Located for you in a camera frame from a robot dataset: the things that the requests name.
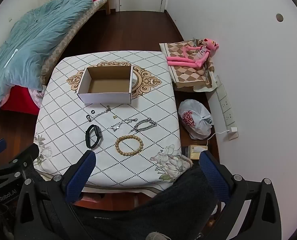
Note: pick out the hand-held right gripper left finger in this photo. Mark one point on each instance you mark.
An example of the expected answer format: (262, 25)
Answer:
(81, 177)

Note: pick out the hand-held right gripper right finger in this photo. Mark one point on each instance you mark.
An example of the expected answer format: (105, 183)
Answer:
(213, 177)

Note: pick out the black fitness band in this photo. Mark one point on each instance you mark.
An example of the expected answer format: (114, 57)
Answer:
(98, 132)

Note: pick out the white cardboard box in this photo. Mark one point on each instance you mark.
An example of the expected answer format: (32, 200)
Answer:
(106, 98)

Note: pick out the small yellow wooden box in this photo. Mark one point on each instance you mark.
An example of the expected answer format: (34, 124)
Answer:
(197, 152)

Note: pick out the white charger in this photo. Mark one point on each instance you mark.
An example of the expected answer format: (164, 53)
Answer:
(233, 133)

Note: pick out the red bed sheet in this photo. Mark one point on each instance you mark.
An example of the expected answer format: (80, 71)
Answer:
(21, 102)

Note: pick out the pink checkered sheet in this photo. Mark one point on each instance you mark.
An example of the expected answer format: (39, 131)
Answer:
(36, 96)

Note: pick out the white plastic bag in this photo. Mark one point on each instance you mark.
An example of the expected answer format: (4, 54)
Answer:
(196, 120)

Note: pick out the white power strip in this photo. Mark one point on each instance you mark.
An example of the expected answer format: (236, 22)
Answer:
(224, 105)

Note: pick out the white diamond-pattern tablecloth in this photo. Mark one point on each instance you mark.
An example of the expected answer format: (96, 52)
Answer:
(151, 105)

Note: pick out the brown checkered cushion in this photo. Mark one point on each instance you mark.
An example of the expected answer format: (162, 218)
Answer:
(188, 77)

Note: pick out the light blue duvet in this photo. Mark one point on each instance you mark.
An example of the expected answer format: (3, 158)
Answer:
(38, 42)

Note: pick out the beige patterned mattress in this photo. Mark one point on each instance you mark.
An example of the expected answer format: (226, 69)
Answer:
(63, 45)

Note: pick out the pink plush toy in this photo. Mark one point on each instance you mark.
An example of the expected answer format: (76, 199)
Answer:
(201, 52)

